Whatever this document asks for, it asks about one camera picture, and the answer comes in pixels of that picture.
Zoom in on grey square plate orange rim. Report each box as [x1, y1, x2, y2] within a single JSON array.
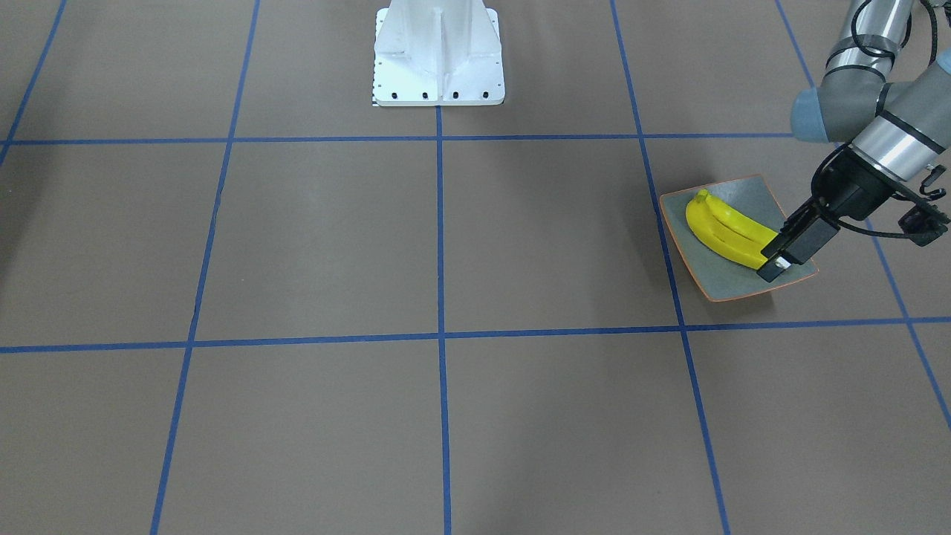
[[660, 174, 818, 302]]

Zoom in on yellow single banana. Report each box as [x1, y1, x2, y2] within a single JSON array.
[[685, 189, 778, 250]]

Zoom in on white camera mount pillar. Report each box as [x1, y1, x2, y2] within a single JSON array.
[[371, 1, 506, 106]]

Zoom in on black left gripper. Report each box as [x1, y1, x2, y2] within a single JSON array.
[[756, 145, 906, 283]]

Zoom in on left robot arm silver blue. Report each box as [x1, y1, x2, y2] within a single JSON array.
[[757, 1, 950, 282]]

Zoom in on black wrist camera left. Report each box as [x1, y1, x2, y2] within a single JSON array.
[[899, 204, 949, 247]]

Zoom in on brown paper table mat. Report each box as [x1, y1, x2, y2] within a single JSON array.
[[2, 1, 949, 534]]

